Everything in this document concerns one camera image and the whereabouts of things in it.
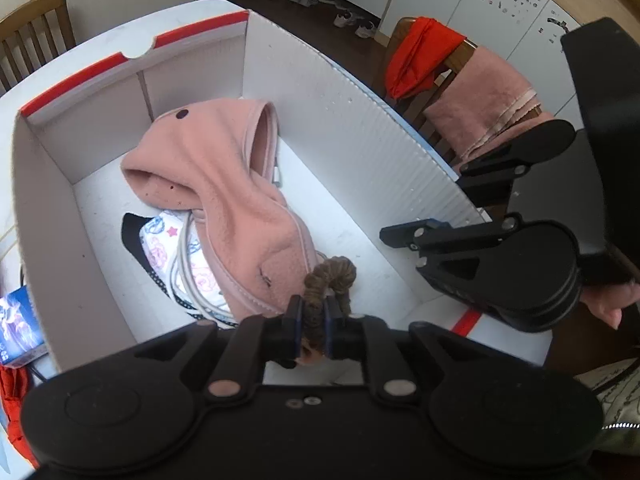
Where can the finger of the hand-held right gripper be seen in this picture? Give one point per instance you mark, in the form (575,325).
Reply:
(520,152)
(450,240)

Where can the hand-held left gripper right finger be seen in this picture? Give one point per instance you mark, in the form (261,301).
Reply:
(330,320)

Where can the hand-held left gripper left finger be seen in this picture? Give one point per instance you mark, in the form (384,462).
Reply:
(296,317)

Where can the brown hair scrunchie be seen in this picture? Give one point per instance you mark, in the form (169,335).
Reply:
(332,272)

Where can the white box with red trim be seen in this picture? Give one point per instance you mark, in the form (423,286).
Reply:
(350,160)

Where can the pink fleece hat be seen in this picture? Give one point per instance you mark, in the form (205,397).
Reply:
(225,200)

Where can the person's right hand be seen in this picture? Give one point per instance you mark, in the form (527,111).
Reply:
(612,300)

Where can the pink towel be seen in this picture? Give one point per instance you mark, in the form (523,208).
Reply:
(480,95)

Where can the wooden chair with draped cloths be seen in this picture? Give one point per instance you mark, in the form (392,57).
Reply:
(462,57)

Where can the white cabinet with stickers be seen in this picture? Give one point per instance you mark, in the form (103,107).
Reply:
(500,15)

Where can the red cloth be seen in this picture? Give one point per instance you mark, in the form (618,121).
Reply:
(415,60)

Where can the black polka-dot cloth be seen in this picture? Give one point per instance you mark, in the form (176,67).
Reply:
(135,235)

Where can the grey patterned clothing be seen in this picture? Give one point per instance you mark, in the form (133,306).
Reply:
(612,400)

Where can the wooden slatted chair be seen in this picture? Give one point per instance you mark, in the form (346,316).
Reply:
(30,10)

